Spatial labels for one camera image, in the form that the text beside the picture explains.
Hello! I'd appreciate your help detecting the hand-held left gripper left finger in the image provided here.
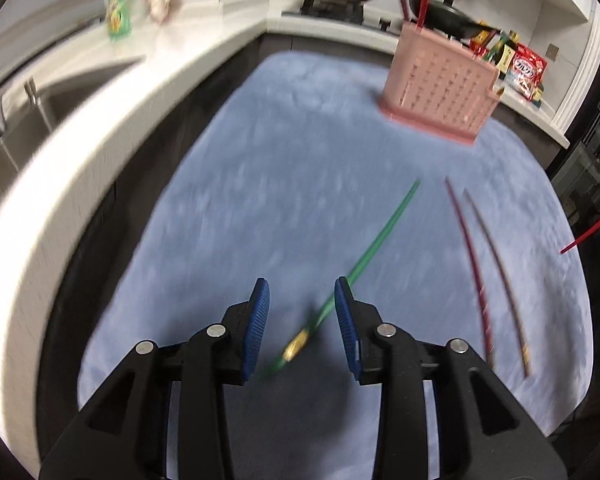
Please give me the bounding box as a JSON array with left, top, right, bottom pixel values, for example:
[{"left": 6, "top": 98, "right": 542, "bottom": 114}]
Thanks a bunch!
[{"left": 39, "top": 276, "right": 272, "bottom": 480}]

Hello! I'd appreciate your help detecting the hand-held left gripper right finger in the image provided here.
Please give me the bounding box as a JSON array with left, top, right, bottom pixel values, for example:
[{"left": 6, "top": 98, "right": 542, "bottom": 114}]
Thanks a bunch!
[{"left": 334, "top": 276, "right": 567, "bottom": 480}]

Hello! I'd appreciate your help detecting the green chopstick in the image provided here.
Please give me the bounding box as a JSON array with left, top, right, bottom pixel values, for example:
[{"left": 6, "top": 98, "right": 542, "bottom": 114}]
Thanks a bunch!
[{"left": 257, "top": 179, "right": 422, "bottom": 381}]

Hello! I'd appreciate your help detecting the pink perforated plastic basket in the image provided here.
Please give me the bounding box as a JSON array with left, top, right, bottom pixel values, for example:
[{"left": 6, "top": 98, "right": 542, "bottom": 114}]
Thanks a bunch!
[{"left": 378, "top": 22, "right": 501, "bottom": 147}]

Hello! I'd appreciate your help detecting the dark red chopstick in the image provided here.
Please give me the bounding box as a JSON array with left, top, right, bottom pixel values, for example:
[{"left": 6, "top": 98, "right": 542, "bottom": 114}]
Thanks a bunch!
[{"left": 444, "top": 176, "right": 496, "bottom": 366}]

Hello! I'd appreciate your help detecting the blue-grey plush mat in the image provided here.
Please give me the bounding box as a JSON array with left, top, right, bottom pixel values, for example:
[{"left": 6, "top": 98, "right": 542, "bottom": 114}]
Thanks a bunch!
[{"left": 77, "top": 51, "right": 595, "bottom": 436}]

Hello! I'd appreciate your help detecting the brown chopstick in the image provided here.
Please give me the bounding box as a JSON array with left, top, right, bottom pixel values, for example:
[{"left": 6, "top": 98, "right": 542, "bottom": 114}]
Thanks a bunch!
[{"left": 464, "top": 189, "right": 532, "bottom": 378}]

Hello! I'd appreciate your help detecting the white stone countertop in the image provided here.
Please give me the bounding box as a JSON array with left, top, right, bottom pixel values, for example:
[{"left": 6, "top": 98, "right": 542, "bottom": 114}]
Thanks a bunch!
[{"left": 0, "top": 10, "right": 573, "bottom": 311}]

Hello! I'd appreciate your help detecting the glass cabinet door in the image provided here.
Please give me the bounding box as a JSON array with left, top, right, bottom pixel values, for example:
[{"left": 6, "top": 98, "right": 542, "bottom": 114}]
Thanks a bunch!
[{"left": 550, "top": 110, "right": 600, "bottom": 241}]

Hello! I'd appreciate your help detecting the red and white cereal bag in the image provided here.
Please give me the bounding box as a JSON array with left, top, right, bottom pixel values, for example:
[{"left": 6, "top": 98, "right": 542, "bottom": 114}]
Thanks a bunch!
[{"left": 510, "top": 45, "right": 549, "bottom": 102}]

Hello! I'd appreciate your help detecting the dark sauce bottle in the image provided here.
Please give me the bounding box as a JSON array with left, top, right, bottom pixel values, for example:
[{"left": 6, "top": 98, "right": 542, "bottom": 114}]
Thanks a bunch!
[{"left": 491, "top": 35, "right": 515, "bottom": 75}]

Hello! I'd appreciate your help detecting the black gas stove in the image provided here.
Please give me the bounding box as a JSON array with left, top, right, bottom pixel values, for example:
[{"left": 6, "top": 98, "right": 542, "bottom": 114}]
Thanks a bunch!
[{"left": 282, "top": 0, "right": 403, "bottom": 36}]

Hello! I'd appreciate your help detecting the black frying pan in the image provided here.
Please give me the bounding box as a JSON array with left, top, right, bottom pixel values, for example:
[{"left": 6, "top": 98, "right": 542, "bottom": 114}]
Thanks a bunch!
[{"left": 409, "top": 0, "right": 486, "bottom": 41}]

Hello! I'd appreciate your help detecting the green dish soap bottle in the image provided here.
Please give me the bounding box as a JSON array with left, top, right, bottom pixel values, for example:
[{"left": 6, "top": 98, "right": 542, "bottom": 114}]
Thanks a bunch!
[{"left": 105, "top": 0, "right": 132, "bottom": 41}]

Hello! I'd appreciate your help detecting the white cabinet frame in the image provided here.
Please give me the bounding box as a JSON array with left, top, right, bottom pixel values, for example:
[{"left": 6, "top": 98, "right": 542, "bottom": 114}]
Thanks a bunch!
[{"left": 550, "top": 0, "right": 600, "bottom": 141}]

